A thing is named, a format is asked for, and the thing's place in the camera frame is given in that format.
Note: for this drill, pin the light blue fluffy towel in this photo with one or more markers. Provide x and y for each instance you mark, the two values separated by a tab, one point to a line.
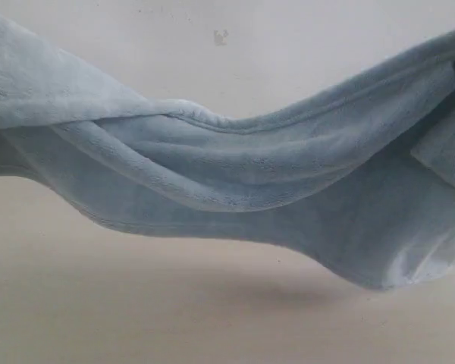
360	177

